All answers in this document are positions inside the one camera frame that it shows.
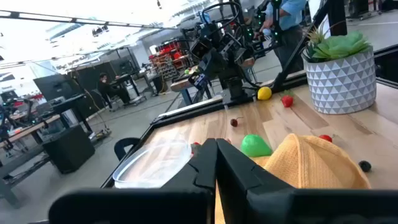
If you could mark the standing person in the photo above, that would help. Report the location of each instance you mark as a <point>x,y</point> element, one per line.
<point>289,18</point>

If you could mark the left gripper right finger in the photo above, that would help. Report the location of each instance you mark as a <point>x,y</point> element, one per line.
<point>248,199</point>

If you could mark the yellow cloth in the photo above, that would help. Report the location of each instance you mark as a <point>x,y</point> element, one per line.
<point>311,165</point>

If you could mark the black frame clamp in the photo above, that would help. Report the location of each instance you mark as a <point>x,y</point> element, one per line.
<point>119,149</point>

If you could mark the seated person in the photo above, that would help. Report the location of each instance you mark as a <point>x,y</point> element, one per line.
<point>107,88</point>

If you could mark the black box cabinet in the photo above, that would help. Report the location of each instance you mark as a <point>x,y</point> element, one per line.
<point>68,149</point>

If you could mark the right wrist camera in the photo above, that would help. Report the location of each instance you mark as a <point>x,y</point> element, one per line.
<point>202,48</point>

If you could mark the green toy fruit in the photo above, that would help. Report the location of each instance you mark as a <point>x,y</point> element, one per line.
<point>253,146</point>

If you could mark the wooden workbench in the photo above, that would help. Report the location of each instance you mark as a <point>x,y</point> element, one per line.
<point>31,129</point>

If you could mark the red parts shelf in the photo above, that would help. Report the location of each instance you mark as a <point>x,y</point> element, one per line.
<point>168,59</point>

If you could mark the yellow toy lemon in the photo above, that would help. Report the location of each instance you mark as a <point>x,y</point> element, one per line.
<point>264,93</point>

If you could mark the succulent in white patterned pot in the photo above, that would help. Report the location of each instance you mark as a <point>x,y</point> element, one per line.
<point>342,84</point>

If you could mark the clear plastic tupperware container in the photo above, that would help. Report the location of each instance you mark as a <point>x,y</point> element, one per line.
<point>149,168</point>

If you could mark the dark red toy cherry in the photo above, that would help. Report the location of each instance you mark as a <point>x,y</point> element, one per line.
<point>234,123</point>

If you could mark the red toy cherry tomato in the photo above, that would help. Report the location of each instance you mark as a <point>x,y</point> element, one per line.
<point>325,138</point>

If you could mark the dark toy blueberry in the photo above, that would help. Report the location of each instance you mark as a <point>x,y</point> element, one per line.
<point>365,166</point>

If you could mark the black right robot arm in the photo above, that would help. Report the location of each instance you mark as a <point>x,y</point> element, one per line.
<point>234,88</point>

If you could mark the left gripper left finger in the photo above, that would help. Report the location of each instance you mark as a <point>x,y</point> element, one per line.
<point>186,202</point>

